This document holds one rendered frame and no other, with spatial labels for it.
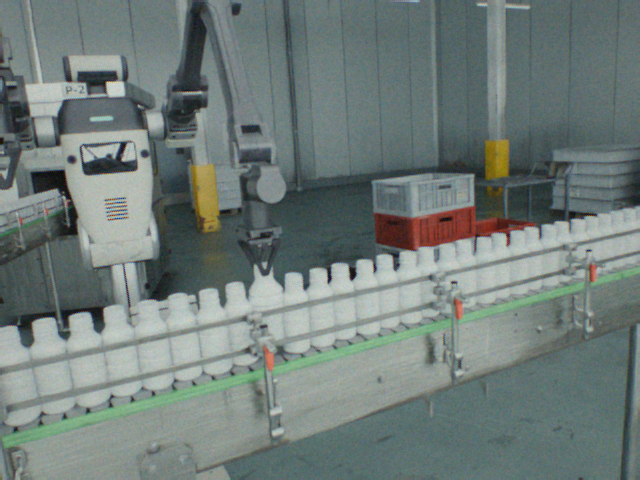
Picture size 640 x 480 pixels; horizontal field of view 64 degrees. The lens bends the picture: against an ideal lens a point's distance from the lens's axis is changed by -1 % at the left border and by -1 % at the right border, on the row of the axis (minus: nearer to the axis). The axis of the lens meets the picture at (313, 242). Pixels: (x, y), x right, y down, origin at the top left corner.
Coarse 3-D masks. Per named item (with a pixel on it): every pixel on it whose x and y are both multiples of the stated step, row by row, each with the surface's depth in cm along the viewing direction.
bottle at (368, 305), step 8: (360, 264) 114; (368, 264) 114; (360, 272) 114; (368, 272) 114; (360, 280) 114; (368, 280) 114; (376, 280) 115; (360, 288) 114; (360, 296) 114; (368, 296) 114; (376, 296) 115; (360, 304) 115; (368, 304) 114; (376, 304) 115; (360, 312) 115; (368, 312) 115; (376, 312) 115; (360, 328) 116; (368, 328) 115; (376, 328) 116
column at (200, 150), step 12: (180, 0) 799; (180, 12) 792; (180, 24) 800; (180, 36) 811; (180, 48) 820; (204, 120) 838; (204, 132) 846; (204, 144) 850; (192, 156) 854; (204, 156) 853
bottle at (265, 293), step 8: (264, 264) 107; (256, 272) 104; (272, 272) 106; (256, 280) 105; (264, 280) 104; (272, 280) 105; (256, 288) 104; (264, 288) 104; (272, 288) 104; (280, 288) 106; (256, 296) 104; (264, 296) 103; (272, 296) 104; (280, 296) 105; (256, 304) 104; (264, 304) 103; (272, 304) 104; (280, 304) 105; (264, 320) 104; (272, 320) 105; (280, 320) 106; (272, 328) 105; (280, 328) 106; (280, 336) 106
